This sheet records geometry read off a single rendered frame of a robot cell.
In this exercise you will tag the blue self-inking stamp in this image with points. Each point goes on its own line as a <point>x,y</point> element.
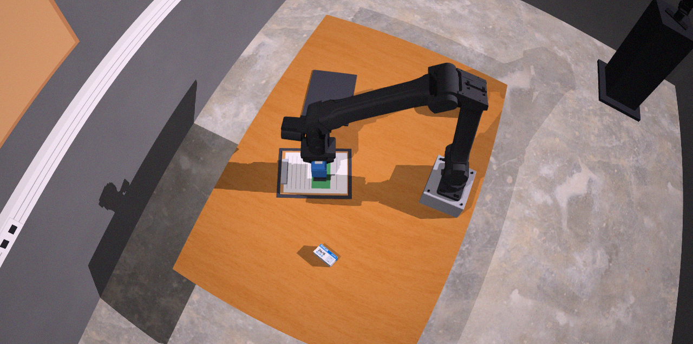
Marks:
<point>318,169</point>

